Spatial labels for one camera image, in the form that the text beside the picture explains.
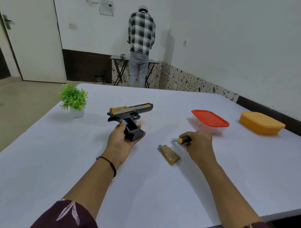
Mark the maroon floral sleeve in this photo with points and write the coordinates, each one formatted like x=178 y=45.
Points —
x=256 y=226
x=70 y=216

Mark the white wall switch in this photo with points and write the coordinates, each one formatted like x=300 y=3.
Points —
x=73 y=26

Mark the clear container with red lid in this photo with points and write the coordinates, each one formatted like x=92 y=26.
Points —
x=209 y=118

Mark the person's left forearm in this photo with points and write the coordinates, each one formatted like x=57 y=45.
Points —
x=94 y=182

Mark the person's left thumb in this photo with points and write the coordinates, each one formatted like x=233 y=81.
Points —
x=121 y=128

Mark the person's right fingers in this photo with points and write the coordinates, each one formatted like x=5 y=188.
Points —
x=187 y=134

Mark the person's left hand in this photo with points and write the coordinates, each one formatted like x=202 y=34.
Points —
x=117 y=144

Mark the white electrical panel box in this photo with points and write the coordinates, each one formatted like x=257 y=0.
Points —
x=106 y=7

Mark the white door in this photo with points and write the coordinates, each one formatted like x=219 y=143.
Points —
x=35 y=42

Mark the small metal bin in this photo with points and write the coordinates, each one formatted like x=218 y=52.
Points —
x=99 y=79

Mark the orange plastic container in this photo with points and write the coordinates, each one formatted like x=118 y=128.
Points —
x=261 y=123

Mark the yellow and black screwdriver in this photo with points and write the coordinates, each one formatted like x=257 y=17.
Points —
x=182 y=140

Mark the person's right hand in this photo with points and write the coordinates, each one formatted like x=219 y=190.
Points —
x=201 y=146

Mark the black and gold toy pistol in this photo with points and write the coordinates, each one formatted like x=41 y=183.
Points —
x=131 y=110

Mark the green potted plant white pot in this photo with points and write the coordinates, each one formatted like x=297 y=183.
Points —
x=73 y=97

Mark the person's right forearm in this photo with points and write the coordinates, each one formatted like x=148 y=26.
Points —
x=227 y=195

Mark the black folding table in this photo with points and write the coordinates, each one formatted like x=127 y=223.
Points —
x=117 y=58

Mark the white wall socket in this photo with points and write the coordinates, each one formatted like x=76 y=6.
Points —
x=185 y=42

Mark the gold pistol grip panel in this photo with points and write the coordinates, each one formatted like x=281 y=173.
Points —
x=169 y=155

